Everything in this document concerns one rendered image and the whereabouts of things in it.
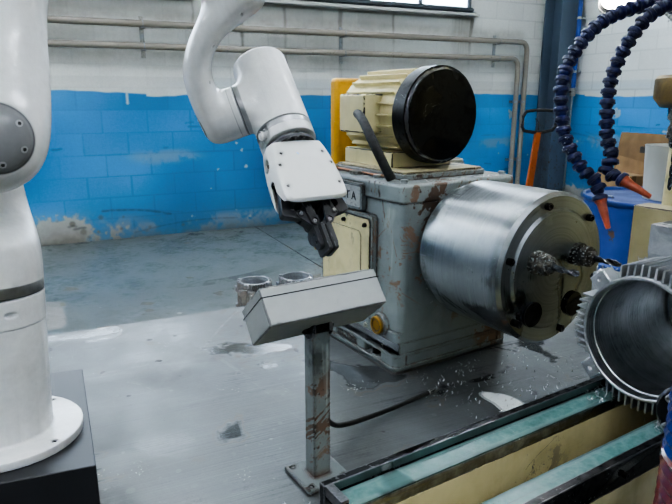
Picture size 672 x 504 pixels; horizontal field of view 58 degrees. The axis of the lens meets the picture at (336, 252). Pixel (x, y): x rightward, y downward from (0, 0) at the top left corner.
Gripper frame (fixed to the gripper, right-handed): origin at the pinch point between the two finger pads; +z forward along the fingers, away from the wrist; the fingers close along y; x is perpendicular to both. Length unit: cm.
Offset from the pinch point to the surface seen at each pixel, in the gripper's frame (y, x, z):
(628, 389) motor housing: 27.9, -11.7, 32.3
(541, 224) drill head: 32.8, -7.7, 6.0
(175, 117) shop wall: 142, 393, -325
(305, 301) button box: -8.1, -3.5, 9.3
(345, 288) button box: -2.0, -3.5, 8.7
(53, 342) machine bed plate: -29, 70, -16
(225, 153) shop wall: 188, 412, -293
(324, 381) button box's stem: -4.7, 5.0, 17.9
